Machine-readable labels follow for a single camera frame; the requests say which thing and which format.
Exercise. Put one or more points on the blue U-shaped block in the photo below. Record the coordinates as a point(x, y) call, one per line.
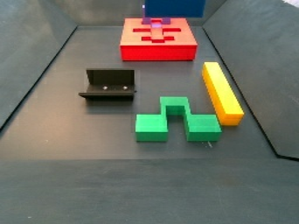
point(174, 8)

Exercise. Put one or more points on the red slotted board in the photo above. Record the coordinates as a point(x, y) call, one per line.
point(168, 43)

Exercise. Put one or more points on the green stepped block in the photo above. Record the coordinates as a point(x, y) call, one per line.
point(200, 127)

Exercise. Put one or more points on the yellow long bar block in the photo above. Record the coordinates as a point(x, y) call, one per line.
point(225, 101)

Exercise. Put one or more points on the purple U-shaped block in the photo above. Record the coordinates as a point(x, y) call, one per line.
point(156, 22)

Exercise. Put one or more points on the black angle bracket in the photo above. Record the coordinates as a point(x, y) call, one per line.
point(110, 83)

